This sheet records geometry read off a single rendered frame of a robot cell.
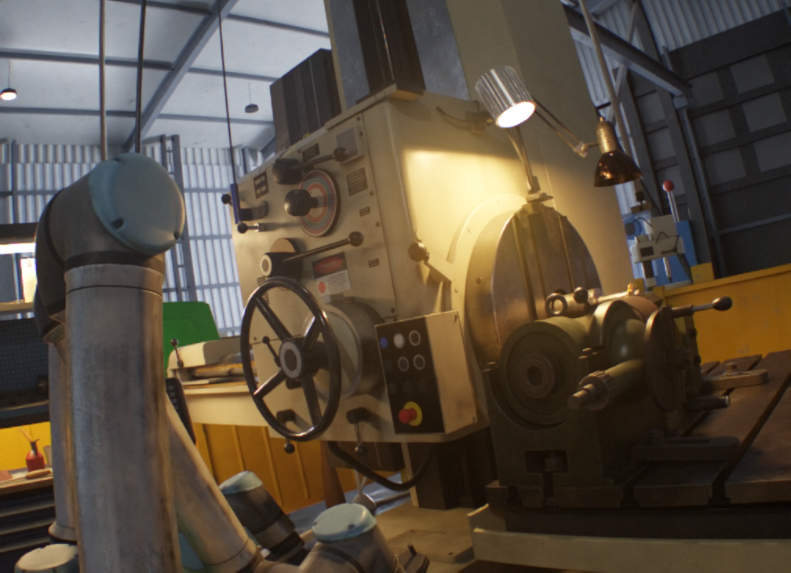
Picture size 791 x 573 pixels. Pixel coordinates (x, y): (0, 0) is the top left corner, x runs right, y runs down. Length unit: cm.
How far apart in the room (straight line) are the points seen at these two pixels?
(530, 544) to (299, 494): 350
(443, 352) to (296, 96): 187
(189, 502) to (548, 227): 114
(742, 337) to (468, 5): 231
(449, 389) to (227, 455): 308
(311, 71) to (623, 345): 208
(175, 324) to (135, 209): 484
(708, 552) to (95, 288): 90
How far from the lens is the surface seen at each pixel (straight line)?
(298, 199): 154
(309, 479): 457
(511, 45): 208
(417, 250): 131
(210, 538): 88
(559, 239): 166
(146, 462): 62
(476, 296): 141
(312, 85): 280
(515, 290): 146
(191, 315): 558
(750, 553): 98
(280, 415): 181
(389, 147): 144
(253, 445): 431
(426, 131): 153
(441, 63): 225
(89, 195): 64
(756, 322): 351
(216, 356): 289
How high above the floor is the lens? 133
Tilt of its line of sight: 5 degrees up
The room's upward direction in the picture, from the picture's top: 10 degrees counter-clockwise
